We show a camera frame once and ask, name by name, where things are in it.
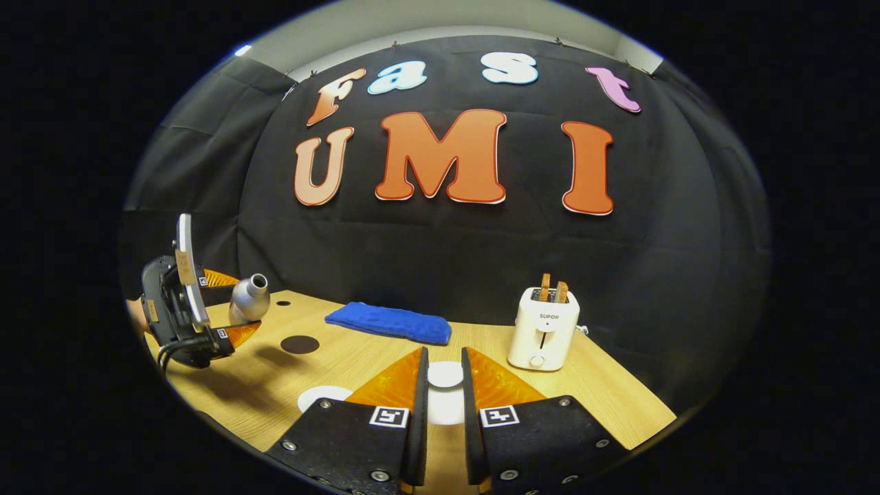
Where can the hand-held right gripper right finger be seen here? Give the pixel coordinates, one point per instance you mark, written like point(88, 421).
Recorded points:
point(473, 426)

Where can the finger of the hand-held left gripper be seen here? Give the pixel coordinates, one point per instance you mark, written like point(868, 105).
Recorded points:
point(240, 335)
point(220, 278)

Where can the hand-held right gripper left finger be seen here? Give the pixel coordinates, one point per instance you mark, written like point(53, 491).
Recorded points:
point(418, 426)

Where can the silver water bottle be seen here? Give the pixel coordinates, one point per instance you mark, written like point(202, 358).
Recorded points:
point(249, 299)

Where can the white teacup lid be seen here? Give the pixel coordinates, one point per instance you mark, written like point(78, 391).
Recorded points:
point(445, 375)

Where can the dark round coaster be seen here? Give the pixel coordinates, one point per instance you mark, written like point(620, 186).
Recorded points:
point(300, 344)

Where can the blue cloth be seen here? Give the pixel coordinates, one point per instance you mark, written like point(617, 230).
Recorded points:
point(392, 322)

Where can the white toaster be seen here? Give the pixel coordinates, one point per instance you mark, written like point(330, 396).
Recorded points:
point(543, 333)

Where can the toast slice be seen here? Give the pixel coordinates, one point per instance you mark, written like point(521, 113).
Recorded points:
point(562, 292)
point(544, 287)

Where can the black backdrop cloth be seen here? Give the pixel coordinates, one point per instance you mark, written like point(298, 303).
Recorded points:
point(447, 261)

